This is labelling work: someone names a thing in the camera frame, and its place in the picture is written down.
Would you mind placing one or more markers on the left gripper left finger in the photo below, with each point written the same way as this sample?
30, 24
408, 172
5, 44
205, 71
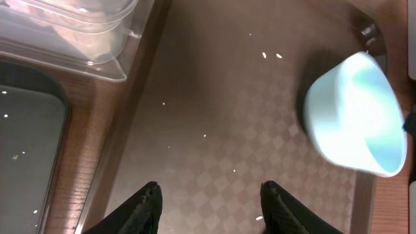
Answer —
140, 214

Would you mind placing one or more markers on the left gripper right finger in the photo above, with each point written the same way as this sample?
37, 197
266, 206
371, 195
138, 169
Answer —
284, 214

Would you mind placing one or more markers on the light blue rice bowl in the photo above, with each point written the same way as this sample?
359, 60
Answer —
354, 120

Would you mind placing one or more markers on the black plastic waste bin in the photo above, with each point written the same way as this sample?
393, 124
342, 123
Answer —
34, 114

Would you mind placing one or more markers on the clear plastic waste bin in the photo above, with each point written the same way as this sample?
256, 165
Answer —
95, 38

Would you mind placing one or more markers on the grey plastic dishwasher rack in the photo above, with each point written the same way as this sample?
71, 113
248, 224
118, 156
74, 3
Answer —
410, 120

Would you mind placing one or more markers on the dark brown serving tray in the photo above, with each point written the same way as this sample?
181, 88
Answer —
221, 113

